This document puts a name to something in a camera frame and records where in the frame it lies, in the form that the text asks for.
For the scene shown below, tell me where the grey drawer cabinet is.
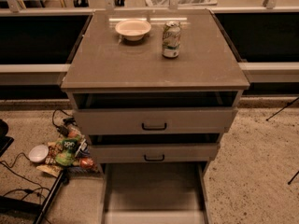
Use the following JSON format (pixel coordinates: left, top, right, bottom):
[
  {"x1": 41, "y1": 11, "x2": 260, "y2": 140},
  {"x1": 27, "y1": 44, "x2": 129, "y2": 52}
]
[{"x1": 60, "y1": 8, "x2": 250, "y2": 191}]

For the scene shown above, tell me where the black power adapter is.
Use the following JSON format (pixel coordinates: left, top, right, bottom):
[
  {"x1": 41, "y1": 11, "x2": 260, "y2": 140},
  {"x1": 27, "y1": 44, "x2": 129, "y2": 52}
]
[{"x1": 57, "y1": 126, "x2": 69, "y2": 137}]

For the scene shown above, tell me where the green snack bag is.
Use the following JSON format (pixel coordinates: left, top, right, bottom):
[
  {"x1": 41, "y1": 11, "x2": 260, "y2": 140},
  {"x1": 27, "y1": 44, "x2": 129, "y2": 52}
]
[{"x1": 55, "y1": 138, "x2": 78, "y2": 166}]

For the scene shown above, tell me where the black floor cable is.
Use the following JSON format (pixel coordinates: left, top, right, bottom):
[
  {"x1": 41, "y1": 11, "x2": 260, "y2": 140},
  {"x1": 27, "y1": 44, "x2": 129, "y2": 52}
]
[{"x1": 0, "y1": 152, "x2": 52, "y2": 201}]

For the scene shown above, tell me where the yellow snack packet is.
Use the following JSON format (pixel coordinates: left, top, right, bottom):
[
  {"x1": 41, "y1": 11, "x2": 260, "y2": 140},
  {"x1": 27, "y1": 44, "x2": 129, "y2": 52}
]
[{"x1": 36, "y1": 164, "x2": 62, "y2": 177}]

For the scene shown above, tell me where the white bowl on floor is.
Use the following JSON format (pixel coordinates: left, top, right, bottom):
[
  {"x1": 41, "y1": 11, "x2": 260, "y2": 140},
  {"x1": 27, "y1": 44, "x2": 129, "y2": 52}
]
[{"x1": 28, "y1": 145, "x2": 49, "y2": 163}]

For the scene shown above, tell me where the black tripod leg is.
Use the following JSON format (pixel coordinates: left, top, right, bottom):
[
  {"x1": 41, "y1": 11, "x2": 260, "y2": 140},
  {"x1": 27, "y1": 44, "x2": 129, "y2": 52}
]
[{"x1": 287, "y1": 171, "x2": 299, "y2": 185}]

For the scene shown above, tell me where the black stand base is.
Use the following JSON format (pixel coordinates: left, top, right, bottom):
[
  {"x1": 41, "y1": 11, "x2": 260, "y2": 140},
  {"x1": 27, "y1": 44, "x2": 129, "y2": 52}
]
[{"x1": 0, "y1": 171, "x2": 68, "y2": 224}]

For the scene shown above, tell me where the white bowl on cabinet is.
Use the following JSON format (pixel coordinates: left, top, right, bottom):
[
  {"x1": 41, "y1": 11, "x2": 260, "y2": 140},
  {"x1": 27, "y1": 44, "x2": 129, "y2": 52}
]
[{"x1": 115, "y1": 20, "x2": 151, "y2": 41}]

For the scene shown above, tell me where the green white soda can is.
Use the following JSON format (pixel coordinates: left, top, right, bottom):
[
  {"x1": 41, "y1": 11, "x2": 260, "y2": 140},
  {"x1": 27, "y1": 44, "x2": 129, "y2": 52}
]
[{"x1": 162, "y1": 21, "x2": 181, "y2": 58}]

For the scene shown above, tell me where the grey drawer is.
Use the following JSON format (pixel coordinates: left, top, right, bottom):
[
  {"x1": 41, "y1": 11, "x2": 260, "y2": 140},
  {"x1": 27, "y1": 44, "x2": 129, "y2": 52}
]
[
  {"x1": 100, "y1": 162, "x2": 212, "y2": 224},
  {"x1": 89, "y1": 143, "x2": 220, "y2": 163},
  {"x1": 74, "y1": 108, "x2": 237, "y2": 135}
]

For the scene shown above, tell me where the red round snack item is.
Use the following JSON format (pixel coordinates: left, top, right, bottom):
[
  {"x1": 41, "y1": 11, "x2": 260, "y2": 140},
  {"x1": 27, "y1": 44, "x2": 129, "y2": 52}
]
[{"x1": 79, "y1": 158, "x2": 94, "y2": 169}]

